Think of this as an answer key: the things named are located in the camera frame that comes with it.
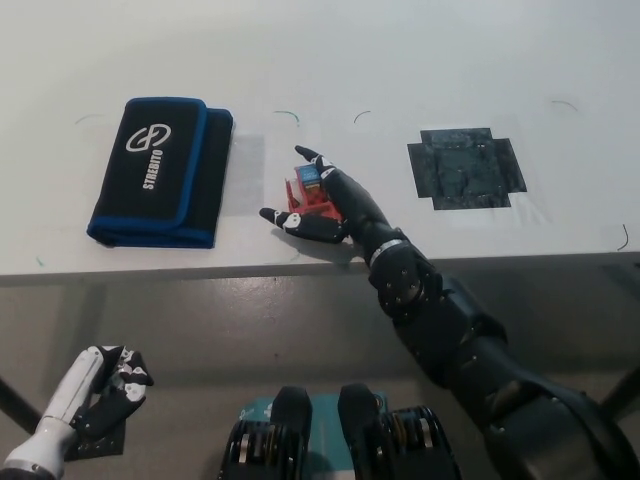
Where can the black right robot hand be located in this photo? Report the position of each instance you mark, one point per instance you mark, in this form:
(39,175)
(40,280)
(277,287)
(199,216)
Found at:
(355,210)

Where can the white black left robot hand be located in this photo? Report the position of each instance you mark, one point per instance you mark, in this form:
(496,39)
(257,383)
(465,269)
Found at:
(70,395)

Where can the red tape dispenser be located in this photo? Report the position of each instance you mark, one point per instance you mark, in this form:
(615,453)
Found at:
(306,192)

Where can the black tape patch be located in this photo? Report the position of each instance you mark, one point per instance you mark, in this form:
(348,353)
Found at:
(465,170)

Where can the black table leg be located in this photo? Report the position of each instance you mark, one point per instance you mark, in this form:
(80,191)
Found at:
(622,387)
(17,402)

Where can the black blue Strebito pouch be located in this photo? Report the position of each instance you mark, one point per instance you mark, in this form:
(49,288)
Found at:
(160,172)

